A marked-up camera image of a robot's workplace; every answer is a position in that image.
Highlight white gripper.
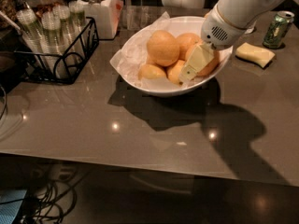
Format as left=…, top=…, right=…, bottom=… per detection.
left=179, top=4, right=247, bottom=82

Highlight large orange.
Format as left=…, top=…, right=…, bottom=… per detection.
left=147, top=30, right=179, bottom=67
left=185, top=45, right=220, bottom=77

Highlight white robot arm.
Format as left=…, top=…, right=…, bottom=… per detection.
left=179, top=0, right=298, bottom=83

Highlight back middle orange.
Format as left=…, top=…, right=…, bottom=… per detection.
left=177, top=33, right=202, bottom=60

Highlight small front-middle orange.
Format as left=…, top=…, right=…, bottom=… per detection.
left=166, top=60, right=185, bottom=85

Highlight white oval bowl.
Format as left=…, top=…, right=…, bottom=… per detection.
left=118, top=15, right=235, bottom=98

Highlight small front-left orange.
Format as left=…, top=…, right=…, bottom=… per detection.
left=138, top=63, right=166, bottom=79

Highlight white paper bowl liner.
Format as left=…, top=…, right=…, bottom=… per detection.
left=109, top=11, right=231, bottom=91

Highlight right plastic water bottle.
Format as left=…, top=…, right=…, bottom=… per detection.
left=245, top=21, right=256, bottom=35

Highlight yellow sponge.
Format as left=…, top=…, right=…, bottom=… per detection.
left=235, top=42, right=275, bottom=68

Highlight clear glass container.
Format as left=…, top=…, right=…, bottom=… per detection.
left=121, top=6, right=160, bottom=31

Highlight green soda can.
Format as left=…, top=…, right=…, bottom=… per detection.
left=263, top=10, right=294, bottom=49

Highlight white lidded jar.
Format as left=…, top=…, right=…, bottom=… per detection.
left=78, top=0, right=123, bottom=40

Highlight clear plastic cup stack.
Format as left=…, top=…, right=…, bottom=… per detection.
left=53, top=5, right=77, bottom=64
left=41, top=12, right=67, bottom=79
left=68, top=1, right=85, bottom=63
left=17, top=8, right=50, bottom=70

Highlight black wire rack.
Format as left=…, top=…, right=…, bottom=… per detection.
left=15, top=17, right=99, bottom=84

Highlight black cables on floor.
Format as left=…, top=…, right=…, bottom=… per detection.
left=18, top=168, right=92, bottom=224

